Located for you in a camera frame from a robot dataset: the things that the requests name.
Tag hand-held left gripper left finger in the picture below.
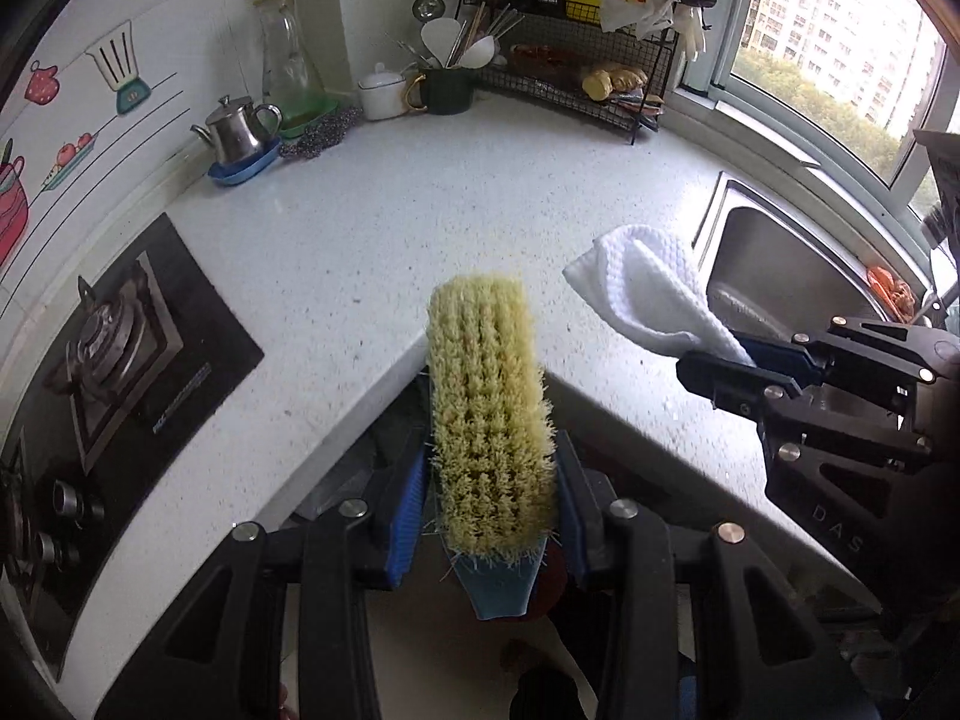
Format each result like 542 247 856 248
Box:
94 427 432 720

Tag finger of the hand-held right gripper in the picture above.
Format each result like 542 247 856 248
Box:
675 352 935 473
731 317 960 413

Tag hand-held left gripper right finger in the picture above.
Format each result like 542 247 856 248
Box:
555 431 875 720

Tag white cloth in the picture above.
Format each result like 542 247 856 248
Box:
562 223 758 368

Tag yellow bristle brush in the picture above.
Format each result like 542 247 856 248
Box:
424 275 562 622

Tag orange mesh scrubber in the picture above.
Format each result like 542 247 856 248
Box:
866 264 917 323

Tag steel sink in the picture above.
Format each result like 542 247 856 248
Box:
694 172 938 338

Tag black gas stove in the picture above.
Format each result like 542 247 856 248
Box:
0 211 265 683

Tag red sauce packets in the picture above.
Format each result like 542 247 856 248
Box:
611 88 668 121

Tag window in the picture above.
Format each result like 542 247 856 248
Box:
679 0 960 211

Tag white rubber glove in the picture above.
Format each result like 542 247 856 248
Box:
671 4 710 61

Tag blue dish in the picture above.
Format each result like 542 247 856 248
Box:
208 141 280 188

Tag white plastic bag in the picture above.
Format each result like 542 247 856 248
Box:
598 0 680 38

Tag steel wool scrubber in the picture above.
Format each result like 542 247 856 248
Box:
279 105 365 162

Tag dark green mug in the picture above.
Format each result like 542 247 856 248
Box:
405 66 475 116

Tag green tray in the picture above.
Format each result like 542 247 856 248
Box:
279 94 340 140

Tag white ceramic mug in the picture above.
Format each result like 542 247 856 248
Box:
357 62 412 122

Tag steel teapot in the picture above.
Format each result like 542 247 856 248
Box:
190 94 284 167

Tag bundle of chopsticks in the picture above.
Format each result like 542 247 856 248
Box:
444 0 526 68

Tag bundle of metal cutlery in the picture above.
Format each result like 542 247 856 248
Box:
384 31 432 70

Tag glass carafe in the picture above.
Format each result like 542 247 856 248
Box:
251 0 329 125

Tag black wire rack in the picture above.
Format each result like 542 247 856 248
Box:
459 0 680 147

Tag kitchen wall sticker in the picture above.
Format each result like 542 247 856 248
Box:
0 19 181 271

